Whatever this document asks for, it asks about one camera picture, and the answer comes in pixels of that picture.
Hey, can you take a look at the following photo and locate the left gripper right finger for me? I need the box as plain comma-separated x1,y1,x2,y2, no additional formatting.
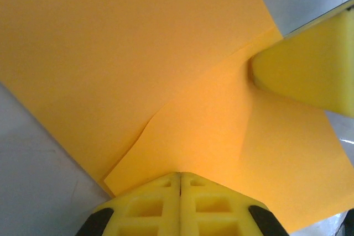
180,172,290,236

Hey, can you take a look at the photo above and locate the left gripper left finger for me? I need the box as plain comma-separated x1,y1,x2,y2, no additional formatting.
76,172,181,236

